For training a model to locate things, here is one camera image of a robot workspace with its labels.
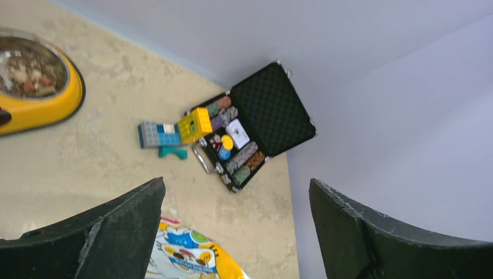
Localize teal arch toy piece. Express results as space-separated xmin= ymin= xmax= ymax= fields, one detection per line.
xmin=158 ymin=146 xmax=188 ymax=160

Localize black poker chip case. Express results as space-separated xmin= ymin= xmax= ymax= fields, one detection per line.
xmin=192 ymin=60 xmax=317 ymax=192

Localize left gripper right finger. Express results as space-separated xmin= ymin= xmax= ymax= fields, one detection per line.
xmin=309 ymin=178 xmax=492 ymax=278

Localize yellow lid blue jar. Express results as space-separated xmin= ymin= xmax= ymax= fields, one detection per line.
xmin=218 ymin=135 xmax=234 ymax=160

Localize yellow double pet bowl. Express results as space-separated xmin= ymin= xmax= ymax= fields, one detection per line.
xmin=1 ymin=27 xmax=86 ymax=136

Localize blue grey toy brick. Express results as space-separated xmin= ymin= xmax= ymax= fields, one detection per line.
xmin=137 ymin=121 xmax=182 ymax=149

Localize white playing card deck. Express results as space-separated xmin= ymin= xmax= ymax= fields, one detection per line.
xmin=226 ymin=119 xmax=250 ymax=150

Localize colourful pet food bag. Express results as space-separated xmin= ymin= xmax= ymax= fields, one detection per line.
xmin=145 ymin=217 xmax=249 ymax=279

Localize yellow toy brick block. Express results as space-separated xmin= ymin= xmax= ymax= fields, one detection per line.
xmin=177 ymin=107 xmax=213 ymax=144

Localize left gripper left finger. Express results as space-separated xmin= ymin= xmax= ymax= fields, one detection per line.
xmin=1 ymin=177 xmax=166 ymax=278

